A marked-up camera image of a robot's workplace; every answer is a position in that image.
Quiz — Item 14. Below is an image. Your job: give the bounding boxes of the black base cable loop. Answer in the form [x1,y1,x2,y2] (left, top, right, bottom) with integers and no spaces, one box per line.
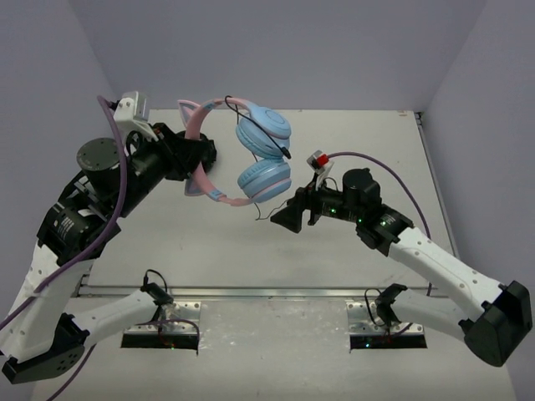
[363,283,409,331]
[140,269,172,306]

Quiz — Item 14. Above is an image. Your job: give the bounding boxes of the black headphone audio cable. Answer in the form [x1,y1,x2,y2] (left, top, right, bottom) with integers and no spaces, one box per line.
[224,94,293,222]

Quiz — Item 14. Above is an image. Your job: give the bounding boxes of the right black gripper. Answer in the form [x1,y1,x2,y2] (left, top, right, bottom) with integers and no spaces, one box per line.
[272,172,363,233]

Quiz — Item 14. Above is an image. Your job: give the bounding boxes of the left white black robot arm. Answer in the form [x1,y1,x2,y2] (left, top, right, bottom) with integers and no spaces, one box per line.
[1,123,217,384]

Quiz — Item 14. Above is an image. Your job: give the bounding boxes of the pink blue cat-ear headphones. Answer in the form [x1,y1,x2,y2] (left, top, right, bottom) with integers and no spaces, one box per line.
[177,96,292,207]

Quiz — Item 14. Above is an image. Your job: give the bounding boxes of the metal base plate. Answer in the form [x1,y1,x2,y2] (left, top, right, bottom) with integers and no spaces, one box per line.
[123,300,202,335]
[345,298,425,337]

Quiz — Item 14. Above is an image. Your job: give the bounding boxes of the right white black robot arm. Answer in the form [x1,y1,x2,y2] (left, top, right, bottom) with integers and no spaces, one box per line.
[270,169,533,367]

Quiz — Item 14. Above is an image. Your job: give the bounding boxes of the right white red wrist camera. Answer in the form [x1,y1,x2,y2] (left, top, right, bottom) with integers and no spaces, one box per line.
[307,150,334,190]

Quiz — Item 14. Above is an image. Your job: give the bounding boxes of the right black base cable loop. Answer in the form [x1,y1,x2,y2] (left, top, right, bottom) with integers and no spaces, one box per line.
[363,283,409,331]

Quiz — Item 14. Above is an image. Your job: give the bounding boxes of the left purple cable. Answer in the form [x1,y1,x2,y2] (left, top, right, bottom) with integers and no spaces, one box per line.
[0,94,130,393]

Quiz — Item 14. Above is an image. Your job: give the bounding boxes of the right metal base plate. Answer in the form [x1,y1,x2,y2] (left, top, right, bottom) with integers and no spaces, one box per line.
[345,298,425,337]

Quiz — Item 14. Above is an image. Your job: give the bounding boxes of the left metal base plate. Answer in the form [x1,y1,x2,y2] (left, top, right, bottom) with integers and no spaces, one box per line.
[123,300,202,335]

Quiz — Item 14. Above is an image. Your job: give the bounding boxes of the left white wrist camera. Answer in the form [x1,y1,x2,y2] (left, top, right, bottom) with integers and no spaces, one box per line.
[114,91,159,142]

